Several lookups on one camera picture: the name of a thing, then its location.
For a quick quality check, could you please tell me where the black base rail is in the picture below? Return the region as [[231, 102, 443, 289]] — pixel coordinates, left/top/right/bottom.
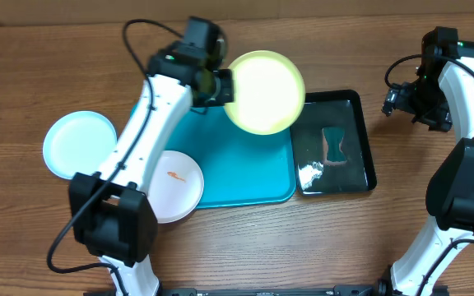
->
[[157, 284, 373, 296]]

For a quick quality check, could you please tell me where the black water tray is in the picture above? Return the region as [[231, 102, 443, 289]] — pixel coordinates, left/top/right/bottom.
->
[[290, 90, 377, 196]]

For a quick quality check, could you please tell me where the light blue plate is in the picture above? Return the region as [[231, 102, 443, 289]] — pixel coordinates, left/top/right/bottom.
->
[[43, 111, 117, 179]]

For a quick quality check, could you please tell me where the green scrub sponge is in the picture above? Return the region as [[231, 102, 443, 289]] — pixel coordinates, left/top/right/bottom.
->
[[322, 127, 347, 166]]

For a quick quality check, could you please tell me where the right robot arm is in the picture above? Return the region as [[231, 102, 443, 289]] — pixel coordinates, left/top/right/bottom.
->
[[373, 27, 474, 295]]

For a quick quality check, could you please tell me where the teal plastic tray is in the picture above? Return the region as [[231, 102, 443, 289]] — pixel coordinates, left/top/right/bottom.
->
[[165, 107, 296, 210]]

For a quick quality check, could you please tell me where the yellow-green plate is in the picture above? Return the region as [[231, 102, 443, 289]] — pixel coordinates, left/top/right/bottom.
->
[[224, 50, 305, 136]]

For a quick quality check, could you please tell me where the white plate with stain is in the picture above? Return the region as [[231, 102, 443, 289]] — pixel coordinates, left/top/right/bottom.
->
[[148, 150, 204, 224]]

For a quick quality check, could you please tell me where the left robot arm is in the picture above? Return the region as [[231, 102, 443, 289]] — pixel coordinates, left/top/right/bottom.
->
[[62, 38, 233, 295]]

